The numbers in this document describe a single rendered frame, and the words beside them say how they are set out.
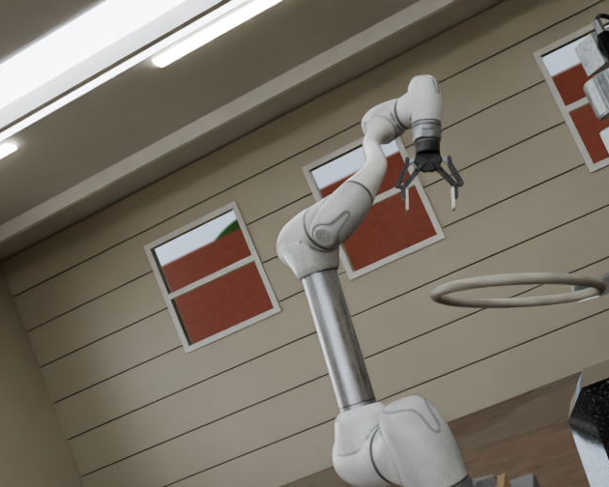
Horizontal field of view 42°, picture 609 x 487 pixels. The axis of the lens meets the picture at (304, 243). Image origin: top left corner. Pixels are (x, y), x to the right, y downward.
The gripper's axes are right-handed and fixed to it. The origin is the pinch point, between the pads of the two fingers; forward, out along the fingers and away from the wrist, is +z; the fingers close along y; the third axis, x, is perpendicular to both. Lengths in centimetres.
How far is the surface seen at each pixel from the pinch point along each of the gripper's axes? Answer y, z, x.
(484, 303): 17.3, 26.6, 20.8
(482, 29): 119, -353, 579
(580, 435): 45, 67, 26
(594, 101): 54, -35, 10
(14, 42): -252, -189, 245
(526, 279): 21.4, 26.7, -24.2
